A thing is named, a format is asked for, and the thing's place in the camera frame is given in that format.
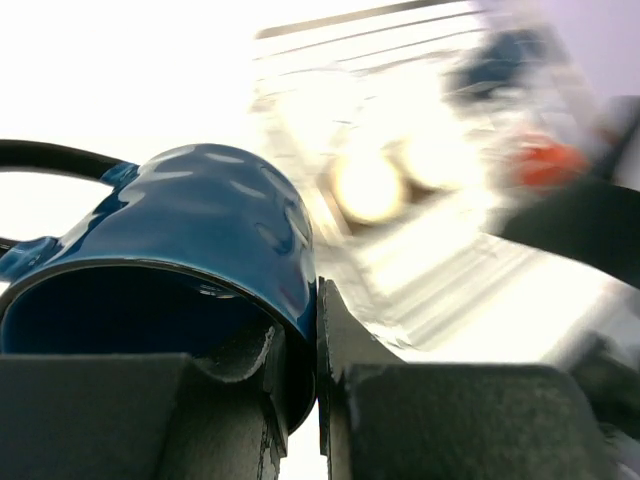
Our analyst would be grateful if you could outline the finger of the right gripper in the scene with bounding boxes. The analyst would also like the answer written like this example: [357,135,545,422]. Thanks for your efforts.
[499,179,639,280]

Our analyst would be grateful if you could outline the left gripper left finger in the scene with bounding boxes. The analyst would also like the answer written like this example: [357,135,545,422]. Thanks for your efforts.
[1,326,288,479]

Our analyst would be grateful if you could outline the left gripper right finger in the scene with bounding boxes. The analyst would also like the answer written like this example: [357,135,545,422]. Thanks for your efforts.
[317,279,624,480]

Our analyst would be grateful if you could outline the large dark blue mug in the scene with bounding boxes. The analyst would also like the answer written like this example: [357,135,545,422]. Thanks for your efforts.
[1,140,317,430]

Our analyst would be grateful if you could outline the orange cup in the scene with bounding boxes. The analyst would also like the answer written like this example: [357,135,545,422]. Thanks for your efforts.
[511,133,589,190]

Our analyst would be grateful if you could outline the white cup brown band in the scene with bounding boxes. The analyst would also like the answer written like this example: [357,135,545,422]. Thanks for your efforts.
[401,135,482,190]

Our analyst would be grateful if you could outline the small dark blue cup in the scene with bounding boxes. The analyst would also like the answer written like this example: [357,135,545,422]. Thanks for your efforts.
[442,28,565,108]

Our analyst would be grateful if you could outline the cream cup brown band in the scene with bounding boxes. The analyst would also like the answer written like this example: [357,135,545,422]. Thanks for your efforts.
[330,150,409,225]

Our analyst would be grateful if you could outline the metal wire dish rack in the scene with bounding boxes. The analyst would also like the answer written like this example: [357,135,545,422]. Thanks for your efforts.
[254,1,639,376]

